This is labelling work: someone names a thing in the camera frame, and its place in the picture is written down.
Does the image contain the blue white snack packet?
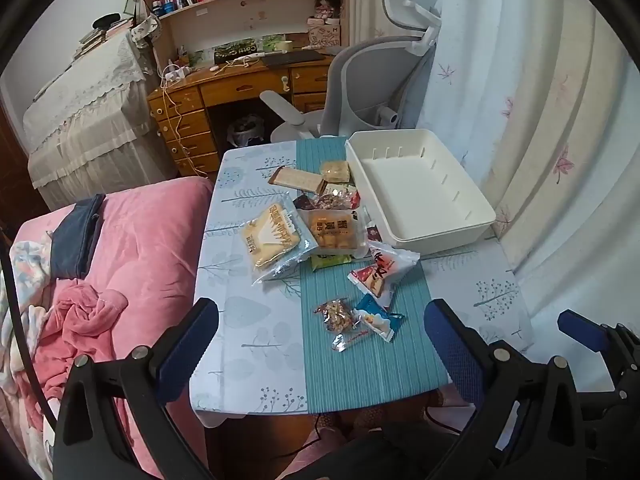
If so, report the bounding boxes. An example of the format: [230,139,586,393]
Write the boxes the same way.
[354,294,405,342]

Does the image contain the grey office chair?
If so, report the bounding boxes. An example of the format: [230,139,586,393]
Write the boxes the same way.
[259,0,443,142]

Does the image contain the stack of books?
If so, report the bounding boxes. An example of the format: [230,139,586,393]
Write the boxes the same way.
[75,20,133,61]

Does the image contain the wooden bookshelf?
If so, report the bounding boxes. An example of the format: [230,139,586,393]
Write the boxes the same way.
[136,0,348,68]

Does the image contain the clear red snack packet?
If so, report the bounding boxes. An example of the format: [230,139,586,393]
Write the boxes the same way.
[311,192,346,211]

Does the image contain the red white cookie packet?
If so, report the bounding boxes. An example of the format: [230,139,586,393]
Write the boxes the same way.
[325,184,362,209]

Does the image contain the dark green printed box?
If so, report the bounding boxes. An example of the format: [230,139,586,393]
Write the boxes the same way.
[212,40,258,61]

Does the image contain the black desk pad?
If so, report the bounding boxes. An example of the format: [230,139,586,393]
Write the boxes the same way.
[262,50,326,67]

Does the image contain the covered piano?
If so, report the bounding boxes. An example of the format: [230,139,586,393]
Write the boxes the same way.
[22,35,176,211]

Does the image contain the clear nut brittle packet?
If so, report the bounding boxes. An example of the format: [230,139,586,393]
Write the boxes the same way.
[313,298,362,334]

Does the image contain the patterned tote bag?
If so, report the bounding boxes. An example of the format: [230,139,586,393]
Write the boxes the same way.
[131,15,163,48]

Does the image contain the wooden desk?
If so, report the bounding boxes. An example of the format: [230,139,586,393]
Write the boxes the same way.
[147,52,346,178]

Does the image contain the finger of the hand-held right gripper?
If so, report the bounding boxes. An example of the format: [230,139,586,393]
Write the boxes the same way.
[557,309,640,377]

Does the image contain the navy cloth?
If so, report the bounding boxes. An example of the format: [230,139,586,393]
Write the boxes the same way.
[50,194,106,278]

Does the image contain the teal striped table runner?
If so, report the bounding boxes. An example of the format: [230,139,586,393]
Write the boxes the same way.
[296,136,451,413]

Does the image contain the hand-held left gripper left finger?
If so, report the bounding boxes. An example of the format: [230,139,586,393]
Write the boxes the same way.
[52,298,219,480]

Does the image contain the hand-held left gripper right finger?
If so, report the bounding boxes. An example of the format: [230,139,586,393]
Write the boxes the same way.
[424,298,587,480]

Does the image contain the large clear bread packet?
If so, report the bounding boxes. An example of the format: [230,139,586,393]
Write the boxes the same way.
[239,195,319,286]

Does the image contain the brown beige biscuit packet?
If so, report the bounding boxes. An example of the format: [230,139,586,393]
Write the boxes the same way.
[268,166,322,192]

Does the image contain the orange label cake packet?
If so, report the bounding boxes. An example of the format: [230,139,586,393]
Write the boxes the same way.
[299,207,370,259]

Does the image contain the small clear wrapper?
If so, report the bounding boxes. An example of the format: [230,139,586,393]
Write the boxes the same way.
[331,332,362,354]

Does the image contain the green pastry packet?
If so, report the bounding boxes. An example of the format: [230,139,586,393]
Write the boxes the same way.
[310,254,352,272]

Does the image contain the pink blanket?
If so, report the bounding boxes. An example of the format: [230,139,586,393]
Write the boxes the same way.
[0,177,216,480]

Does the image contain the floral bedsheet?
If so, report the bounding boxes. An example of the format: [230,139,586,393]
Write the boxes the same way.
[0,240,58,480]

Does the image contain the white plastic storage box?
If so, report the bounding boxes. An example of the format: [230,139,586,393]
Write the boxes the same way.
[345,129,497,255]

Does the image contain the white leaf print curtain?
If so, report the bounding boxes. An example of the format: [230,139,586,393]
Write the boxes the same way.
[350,0,640,321]

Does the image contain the puffed rice cracker packet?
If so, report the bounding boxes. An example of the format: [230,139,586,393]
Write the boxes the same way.
[319,160,352,182]

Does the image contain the white cable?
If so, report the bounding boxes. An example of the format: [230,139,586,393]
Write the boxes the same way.
[160,77,203,173]

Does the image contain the white printed box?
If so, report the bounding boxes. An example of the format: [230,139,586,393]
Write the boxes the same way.
[306,17,343,51]

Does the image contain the large red white snack packet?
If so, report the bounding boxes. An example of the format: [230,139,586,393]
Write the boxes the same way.
[348,241,421,311]

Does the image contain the brown haired doll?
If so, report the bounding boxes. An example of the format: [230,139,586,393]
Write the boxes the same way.
[312,0,346,23]

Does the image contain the black cable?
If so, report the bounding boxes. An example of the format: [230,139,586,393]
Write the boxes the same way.
[0,240,57,426]

